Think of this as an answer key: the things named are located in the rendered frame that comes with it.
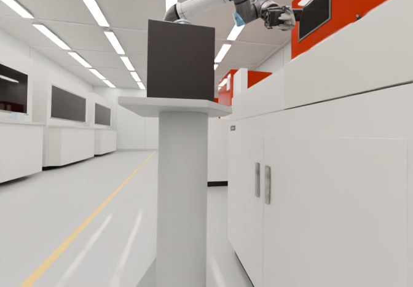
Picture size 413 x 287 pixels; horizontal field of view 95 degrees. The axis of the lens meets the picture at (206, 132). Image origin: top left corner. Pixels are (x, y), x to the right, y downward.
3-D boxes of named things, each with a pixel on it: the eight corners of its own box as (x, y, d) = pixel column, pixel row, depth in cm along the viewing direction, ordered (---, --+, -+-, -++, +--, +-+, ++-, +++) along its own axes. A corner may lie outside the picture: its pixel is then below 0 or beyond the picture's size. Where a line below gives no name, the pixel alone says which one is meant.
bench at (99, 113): (117, 152, 763) (118, 102, 767) (101, 157, 586) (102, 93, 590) (88, 152, 744) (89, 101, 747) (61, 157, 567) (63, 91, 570)
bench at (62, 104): (96, 158, 547) (97, 90, 550) (59, 170, 370) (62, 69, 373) (53, 159, 527) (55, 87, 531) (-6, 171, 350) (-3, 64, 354)
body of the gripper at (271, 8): (268, 30, 83) (259, 22, 92) (287, 27, 84) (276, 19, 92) (271, 10, 78) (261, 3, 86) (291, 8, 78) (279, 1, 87)
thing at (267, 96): (245, 121, 118) (246, 99, 118) (309, 110, 64) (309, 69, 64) (231, 120, 116) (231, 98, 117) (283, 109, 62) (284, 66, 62)
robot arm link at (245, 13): (228, 3, 97) (249, -7, 94) (235, 26, 104) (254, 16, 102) (232, 8, 91) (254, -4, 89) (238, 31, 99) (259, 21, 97)
